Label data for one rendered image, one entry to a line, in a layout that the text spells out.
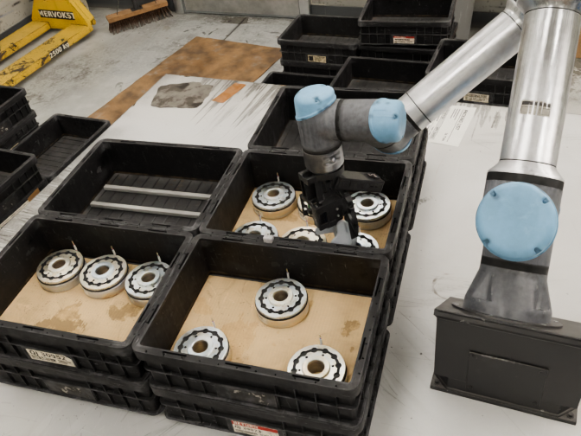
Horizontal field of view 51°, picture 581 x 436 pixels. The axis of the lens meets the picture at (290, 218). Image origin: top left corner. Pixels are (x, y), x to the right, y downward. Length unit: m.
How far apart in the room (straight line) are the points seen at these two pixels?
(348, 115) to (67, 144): 1.91
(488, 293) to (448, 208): 0.52
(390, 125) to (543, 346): 0.44
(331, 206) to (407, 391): 0.39
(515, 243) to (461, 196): 0.69
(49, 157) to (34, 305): 1.44
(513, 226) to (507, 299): 0.18
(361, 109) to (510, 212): 0.30
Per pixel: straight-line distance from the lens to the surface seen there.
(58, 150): 2.81
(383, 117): 1.06
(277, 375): 1.01
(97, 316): 1.33
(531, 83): 1.03
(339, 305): 1.22
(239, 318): 1.23
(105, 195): 1.64
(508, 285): 1.12
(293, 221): 1.40
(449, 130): 1.90
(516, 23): 1.20
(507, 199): 0.98
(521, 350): 1.12
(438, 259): 1.48
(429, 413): 1.23
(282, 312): 1.18
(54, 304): 1.40
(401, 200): 1.28
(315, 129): 1.10
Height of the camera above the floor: 1.75
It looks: 41 degrees down
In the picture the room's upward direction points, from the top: 9 degrees counter-clockwise
